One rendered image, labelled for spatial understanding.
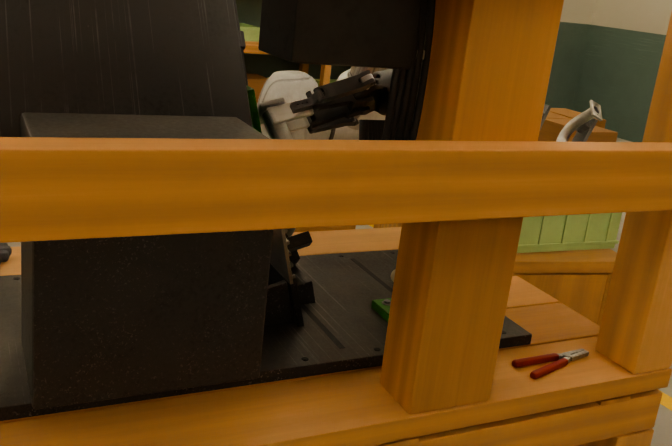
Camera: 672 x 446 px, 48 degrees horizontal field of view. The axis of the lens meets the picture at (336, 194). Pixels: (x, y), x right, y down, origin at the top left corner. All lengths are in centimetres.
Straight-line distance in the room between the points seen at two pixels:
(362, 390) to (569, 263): 111
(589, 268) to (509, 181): 124
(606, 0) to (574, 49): 67
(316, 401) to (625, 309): 56
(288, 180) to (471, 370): 45
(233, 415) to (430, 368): 28
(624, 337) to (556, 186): 43
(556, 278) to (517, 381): 92
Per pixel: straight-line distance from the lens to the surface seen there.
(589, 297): 223
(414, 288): 105
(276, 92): 193
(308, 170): 81
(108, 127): 101
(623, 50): 967
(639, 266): 133
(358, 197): 85
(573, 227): 222
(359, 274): 150
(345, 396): 112
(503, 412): 120
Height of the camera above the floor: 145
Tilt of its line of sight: 16 degrees down
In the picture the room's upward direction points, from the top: 7 degrees clockwise
